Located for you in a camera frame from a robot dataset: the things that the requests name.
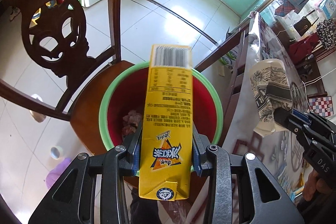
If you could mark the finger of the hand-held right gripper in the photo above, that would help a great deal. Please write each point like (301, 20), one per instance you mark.
(302, 113)
(284, 119)

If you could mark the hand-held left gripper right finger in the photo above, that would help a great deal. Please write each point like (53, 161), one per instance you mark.
(197, 161)

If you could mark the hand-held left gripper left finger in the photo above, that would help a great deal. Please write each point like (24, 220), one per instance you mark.
(136, 158)

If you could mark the small newspaper ball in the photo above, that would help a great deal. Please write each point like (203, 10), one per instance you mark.
(131, 124)

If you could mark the printed paper cup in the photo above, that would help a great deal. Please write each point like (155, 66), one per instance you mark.
(265, 87)

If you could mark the yellow drink carton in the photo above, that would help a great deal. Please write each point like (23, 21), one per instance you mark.
(165, 121)

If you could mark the red bin with green rim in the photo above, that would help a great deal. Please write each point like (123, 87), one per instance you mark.
(120, 108)

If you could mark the person's right hand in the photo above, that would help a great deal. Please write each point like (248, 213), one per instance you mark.
(316, 187)

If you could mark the checkered mat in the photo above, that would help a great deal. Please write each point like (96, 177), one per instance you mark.
(318, 106)

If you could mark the glossy printed tablecloth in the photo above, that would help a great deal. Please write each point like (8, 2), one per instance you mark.
(278, 153)

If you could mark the red cloth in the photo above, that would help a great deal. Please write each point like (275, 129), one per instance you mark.
(304, 45)

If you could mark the purple plastic object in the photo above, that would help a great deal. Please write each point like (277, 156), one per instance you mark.
(59, 174)

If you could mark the tape roll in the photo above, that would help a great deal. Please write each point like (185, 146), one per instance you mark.
(56, 152)

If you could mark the white green packaging box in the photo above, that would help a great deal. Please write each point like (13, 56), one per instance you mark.
(229, 58)

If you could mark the black handbag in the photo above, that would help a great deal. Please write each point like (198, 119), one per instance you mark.
(304, 24)

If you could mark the wooden dining table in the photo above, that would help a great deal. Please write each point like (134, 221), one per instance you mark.
(223, 52)

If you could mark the carved wooden chair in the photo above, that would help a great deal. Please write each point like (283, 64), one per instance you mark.
(77, 29)

